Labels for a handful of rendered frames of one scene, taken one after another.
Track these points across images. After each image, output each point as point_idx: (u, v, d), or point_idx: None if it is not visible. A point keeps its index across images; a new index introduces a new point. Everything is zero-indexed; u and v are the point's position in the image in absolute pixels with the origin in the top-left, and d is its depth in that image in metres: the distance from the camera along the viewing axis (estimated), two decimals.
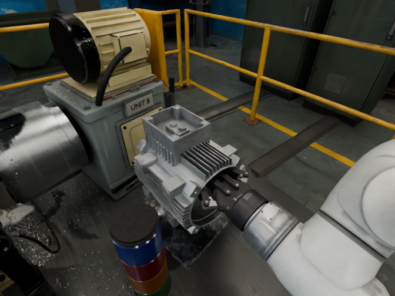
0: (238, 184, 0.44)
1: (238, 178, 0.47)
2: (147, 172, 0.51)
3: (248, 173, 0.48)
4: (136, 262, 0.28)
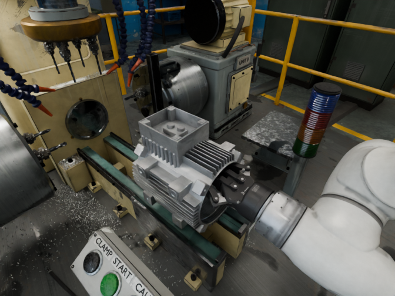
0: (243, 178, 0.45)
1: (241, 172, 0.49)
2: (149, 176, 0.50)
3: (250, 167, 0.49)
4: (327, 110, 0.52)
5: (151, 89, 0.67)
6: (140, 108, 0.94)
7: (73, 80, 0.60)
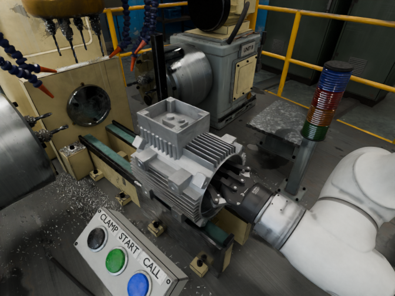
0: (243, 180, 0.46)
1: (241, 174, 0.49)
2: (148, 168, 0.48)
3: (250, 168, 0.49)
4: (338, 88, 0.50)
5: (155, 72, 0.65)
6: (143, 96, 0.92)
7: (75, 60, 0.58)
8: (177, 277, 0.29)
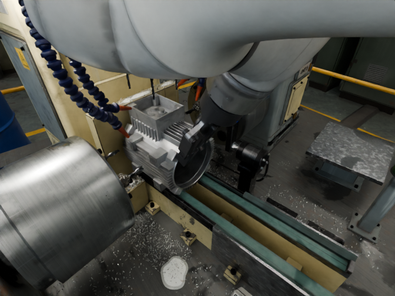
0: None
1: None
2: (135, 148, 0.62)
3: None
4: None
5: None
6: (194, 121, 0.87)
7: (153, 97, 0.54)
8: None
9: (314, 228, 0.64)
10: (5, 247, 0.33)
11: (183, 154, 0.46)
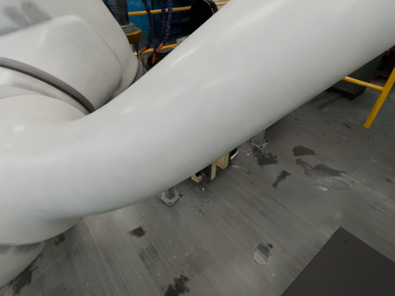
0: None
1: None
2: None
3: None
4: None
5: None
6: None
7: None
8: None
9: None
10: None
11: None
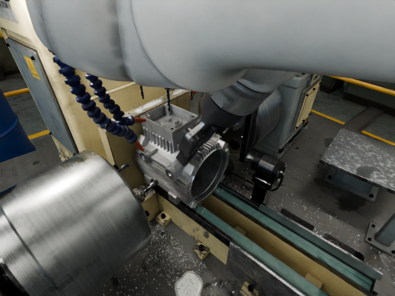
0: None
1: None
2: (149, 161, 0.60)
3: None
4: None
5: (247, 116, 0.58)
6: None
7: (168, 108, 0.52)
8: None
9: (332, 242, 0.62)
10: (22, 276, 0.31)
11: (183, 154, 0.46)
